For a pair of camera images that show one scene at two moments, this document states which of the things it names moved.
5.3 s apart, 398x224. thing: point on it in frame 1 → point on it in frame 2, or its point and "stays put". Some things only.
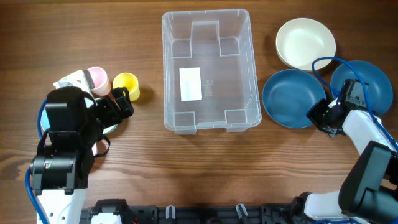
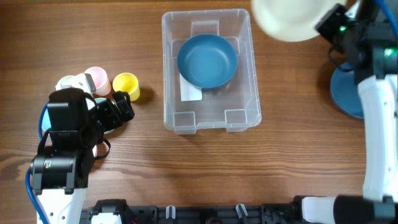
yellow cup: (125, 79) stays put
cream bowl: (300, 41) → (290, 20)
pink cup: (102, 84) stays put
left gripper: (117, 114) stays put
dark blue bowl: (290, 95) → (207, 60)
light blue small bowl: (44, 121) stays put
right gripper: (321, 111) → (325, 18)
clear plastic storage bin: (210, 79) stays put
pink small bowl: (94, 149) stays put
